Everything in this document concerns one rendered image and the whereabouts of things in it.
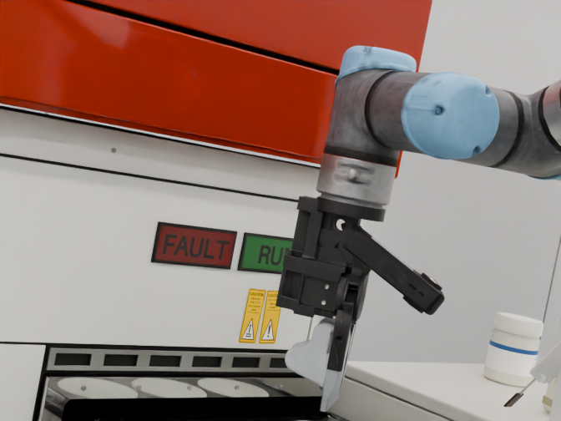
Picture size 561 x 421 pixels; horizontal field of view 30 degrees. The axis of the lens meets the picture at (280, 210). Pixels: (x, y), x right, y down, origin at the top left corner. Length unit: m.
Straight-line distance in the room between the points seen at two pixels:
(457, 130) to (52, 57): 0.41
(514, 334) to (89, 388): 0.64
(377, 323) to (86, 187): 2.64
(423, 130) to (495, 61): 3.06
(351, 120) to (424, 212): 2.77
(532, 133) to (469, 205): 2.97
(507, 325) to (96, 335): 0.62
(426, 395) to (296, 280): 0.37
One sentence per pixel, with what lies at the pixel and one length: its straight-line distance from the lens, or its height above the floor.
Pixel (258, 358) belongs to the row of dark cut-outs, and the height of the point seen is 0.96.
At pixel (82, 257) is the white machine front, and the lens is 1.18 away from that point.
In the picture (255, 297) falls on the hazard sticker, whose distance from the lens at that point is 1.33.
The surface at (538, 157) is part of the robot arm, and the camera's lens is 1.02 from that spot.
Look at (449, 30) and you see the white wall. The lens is 3.78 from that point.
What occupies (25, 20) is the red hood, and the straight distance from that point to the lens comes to 1.06.
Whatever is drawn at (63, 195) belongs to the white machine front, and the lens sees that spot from 1.15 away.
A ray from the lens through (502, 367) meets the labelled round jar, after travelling 1.55.
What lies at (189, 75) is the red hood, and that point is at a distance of 1.16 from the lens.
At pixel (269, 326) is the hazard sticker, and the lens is 1.36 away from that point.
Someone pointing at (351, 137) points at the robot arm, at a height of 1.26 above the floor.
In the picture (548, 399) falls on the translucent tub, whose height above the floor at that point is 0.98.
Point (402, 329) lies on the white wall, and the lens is 3.83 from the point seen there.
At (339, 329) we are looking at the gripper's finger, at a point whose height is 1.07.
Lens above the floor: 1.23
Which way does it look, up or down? 3 degrees down
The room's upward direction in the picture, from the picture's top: 11 degrees clockwise
